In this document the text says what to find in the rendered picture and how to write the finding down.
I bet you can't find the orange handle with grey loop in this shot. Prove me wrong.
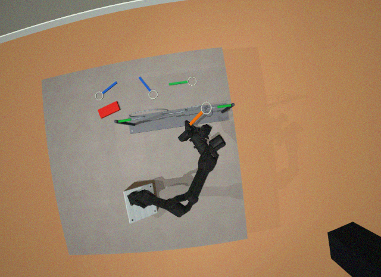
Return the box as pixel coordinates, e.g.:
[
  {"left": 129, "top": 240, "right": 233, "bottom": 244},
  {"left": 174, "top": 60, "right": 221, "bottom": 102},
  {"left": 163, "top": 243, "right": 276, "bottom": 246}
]
[{"left": 189, "top": 101, "right": 212, "bottom": 126}]

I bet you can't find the red rectangular block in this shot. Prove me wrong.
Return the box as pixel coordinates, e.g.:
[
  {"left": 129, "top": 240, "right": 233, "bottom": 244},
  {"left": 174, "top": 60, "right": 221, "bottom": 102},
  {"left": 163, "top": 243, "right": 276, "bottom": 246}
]
[{"left": 98, "top": 101, "right": 120, "bottom": 118}]

